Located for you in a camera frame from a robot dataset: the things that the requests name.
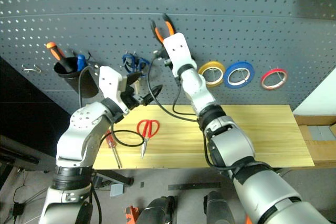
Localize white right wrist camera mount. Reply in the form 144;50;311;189
163;32;197;76

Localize black side furniture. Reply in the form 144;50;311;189
0;134;40;173

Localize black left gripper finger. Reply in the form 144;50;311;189
142;84;164;106
126;71;142;88

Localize black cup holder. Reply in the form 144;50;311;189
53;56;100;99

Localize red handled screwdriver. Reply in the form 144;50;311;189
104;129;123;169

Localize blue scissors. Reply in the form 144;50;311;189
121;52;151;74

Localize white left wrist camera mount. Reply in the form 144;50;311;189
99;66;130;115

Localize grey pegboard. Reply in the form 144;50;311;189
0;0;336;116

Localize orange and black handled screwdriver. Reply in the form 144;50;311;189
46;41;71;73

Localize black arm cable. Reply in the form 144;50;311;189
146;55;275;180
78;66;145;147

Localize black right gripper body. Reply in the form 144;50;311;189
162;54;174;69

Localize red scissors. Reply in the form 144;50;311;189
136;119;160;160

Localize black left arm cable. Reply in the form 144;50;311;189
78;66;145;147

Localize red tape roll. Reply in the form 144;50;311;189
260;68;288;91

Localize orange and black object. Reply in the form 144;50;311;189
124;206;139;224

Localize dark rounded shape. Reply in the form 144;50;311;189
203;190;236;224
135;195;177;224

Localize orange and black pliers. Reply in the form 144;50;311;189
150;13;176;46

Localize blue tape roll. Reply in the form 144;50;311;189
223;61;255;89

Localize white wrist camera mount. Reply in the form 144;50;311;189
99;66;130;115
163;32;197;76

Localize brown cardboard box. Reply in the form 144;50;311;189
293;114;336;169

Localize yellow tape roll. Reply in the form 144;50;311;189
197;61;225;87

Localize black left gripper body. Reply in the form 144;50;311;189
120;87;144;111

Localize black flat strip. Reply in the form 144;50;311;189
167;182;222;191

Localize black table leg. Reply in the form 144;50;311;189
93;169;134;186

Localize small wooden block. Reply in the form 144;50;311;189
132;79;141;97

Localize blue handled tool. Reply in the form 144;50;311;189
76;54;87;72

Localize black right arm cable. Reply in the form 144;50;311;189
146;55;275;180

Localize metal pegboard hook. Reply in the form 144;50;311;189
22;64;42;73

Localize black power adapter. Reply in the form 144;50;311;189
12;202;25;216

